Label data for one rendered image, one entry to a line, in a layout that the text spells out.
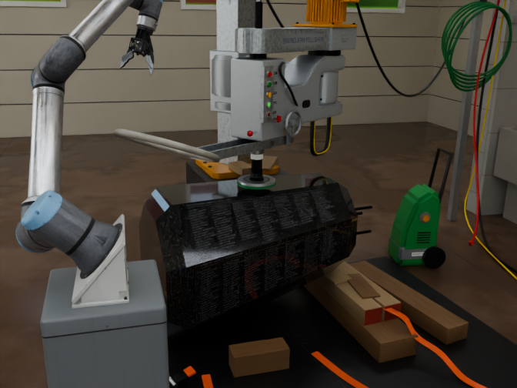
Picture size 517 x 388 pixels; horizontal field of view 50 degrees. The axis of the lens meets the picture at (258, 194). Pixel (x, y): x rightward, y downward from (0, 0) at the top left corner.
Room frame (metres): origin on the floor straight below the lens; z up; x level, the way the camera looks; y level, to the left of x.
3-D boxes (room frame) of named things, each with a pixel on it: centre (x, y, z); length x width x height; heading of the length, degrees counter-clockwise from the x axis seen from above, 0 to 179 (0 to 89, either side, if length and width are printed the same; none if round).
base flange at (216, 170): (3.83, 0.16, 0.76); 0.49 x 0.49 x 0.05; 22
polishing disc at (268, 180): (2.97, 0.01, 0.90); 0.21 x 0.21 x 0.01
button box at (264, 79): (2.84, -0.03, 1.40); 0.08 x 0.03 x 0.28; 142
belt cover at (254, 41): (3.25, -0.20, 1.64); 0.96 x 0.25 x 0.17; 142
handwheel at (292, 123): (2.99, -0.16, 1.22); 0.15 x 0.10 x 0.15; 142
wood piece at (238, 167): (3.57, 0.11, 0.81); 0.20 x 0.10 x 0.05; 30
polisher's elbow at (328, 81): (3.49, -0.39, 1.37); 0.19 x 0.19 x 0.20
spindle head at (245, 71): (3.03, -0.04, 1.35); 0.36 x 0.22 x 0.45; 142
